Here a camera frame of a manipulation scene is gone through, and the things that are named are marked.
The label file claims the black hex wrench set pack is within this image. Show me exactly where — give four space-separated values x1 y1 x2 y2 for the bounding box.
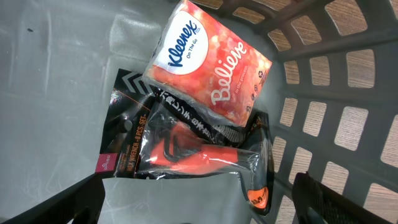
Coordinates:
95 69 274 215

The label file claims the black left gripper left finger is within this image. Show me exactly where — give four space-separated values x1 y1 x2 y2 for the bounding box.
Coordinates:
4 174 105 224

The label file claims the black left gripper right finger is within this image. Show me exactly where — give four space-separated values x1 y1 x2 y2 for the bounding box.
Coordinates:
291 172 388 223

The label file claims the grey plastic shopping basket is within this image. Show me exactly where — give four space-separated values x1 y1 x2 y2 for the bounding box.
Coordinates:
1 1 397 223

